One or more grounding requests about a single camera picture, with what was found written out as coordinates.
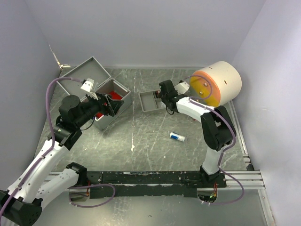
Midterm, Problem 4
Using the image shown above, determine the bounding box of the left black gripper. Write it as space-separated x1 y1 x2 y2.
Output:
75 91 124 127

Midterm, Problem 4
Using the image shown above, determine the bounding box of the red first aid pouch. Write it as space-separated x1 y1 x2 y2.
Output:
96 93 124 117

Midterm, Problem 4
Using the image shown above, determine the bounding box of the grey storage case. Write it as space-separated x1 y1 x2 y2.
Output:
57 57 132 130

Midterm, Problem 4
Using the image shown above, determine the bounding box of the grey divided tray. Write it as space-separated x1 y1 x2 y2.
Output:
138 90 166 113

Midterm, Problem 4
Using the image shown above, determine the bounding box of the white blue tube bottle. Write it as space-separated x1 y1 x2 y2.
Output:
169 132 185 142

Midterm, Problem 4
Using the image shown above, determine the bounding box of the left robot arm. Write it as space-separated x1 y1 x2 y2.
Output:
0 94 124 226

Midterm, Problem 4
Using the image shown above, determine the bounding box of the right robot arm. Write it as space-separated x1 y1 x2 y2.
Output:
157 80 236 187

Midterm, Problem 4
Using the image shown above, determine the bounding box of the beige cylinder drum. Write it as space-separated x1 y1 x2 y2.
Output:
190 61 242 107

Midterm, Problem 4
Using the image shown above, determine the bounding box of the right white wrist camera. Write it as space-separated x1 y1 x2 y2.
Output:
174 80 190 95

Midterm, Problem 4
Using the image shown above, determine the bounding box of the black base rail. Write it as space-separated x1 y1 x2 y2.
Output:
75 170 227 199

